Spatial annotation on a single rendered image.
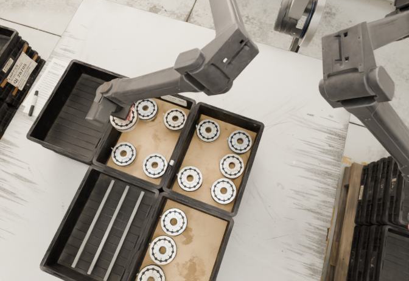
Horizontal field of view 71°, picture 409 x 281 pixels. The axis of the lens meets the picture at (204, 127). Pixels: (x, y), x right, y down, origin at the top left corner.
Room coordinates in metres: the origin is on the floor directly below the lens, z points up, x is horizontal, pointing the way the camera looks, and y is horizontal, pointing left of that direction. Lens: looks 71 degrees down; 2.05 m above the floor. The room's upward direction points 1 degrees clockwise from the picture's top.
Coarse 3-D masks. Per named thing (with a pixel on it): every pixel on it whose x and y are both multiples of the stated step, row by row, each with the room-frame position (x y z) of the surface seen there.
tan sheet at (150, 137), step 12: (168, 108) 0.51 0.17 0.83; (180, 108) 0.51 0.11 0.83; (156, 120) 0.45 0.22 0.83; (132, 132) 0.40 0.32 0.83; (144, 132) 0.40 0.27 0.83; (156, 132) 0.40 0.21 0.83; (168, 132) 0.40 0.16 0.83; (180, 132) 0.40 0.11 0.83; (132, 144) 0.34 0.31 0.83; (144, 144) 0.34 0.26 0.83; (156, 144) 0.34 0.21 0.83; (168, 144) 0.34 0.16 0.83; (144, 156) 0.29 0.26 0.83; (168, 156) 0.29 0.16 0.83; (120, 168) 0.23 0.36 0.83; (132, 168) 0.23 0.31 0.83; (156, 180) 0.18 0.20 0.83
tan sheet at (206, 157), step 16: (224, 128) 0.42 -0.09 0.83; (240, 128) 0.42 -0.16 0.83; (192, 144) 0.34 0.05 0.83; (208, 144) 0.34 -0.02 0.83; (224, 144) 0.34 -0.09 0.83; (192, 160) 0.27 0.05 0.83; (208, 160) 0.27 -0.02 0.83; (208, 176) 0.20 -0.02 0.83; (240, 176) 0.20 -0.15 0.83; (192, 192) 0.14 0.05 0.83; (208, 192) 0.14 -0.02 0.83; (224, 192) 0.14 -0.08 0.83; (224, 208) 0.07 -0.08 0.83
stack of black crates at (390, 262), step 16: (352, 240) -0.07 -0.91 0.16; (368, 240) -0.06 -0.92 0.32; (384, 240) -0.06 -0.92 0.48; (400, 240) -0.06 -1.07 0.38; (352, 256) -0.16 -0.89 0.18; (368, 256) -0.14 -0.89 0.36; (384, 256) -0.13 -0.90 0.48; (400, 256) -0.14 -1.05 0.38; (352, 272) -0.24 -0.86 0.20; (368, 272) -0.22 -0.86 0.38; (384, 272) -0.22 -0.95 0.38; (400, 272) -0.22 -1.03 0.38
